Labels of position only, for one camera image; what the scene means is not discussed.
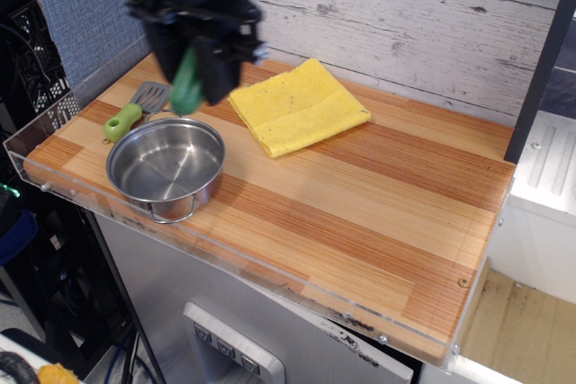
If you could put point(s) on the black vertical post right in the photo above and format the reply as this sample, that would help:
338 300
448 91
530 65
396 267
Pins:
559 27

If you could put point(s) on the green handled grey spatula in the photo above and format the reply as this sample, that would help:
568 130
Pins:
149 98

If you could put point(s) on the green toy pepper half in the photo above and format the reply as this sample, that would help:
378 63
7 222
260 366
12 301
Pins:
187 91

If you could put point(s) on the black plastic crate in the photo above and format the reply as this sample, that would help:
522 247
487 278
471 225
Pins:
32 75

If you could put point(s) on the silver toy fridge cabinet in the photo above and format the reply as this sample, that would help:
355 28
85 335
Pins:
160 280

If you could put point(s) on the clear acrylic table guard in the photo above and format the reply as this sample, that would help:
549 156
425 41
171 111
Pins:
382 227

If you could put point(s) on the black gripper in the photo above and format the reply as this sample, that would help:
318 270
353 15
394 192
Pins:
223 32

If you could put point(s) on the stainless steel pot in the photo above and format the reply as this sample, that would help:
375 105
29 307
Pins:
169 166

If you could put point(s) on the white toy sink unit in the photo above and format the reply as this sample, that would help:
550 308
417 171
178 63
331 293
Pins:
534 240

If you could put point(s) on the yellow folded cloth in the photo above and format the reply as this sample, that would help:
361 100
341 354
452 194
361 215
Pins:
297 109

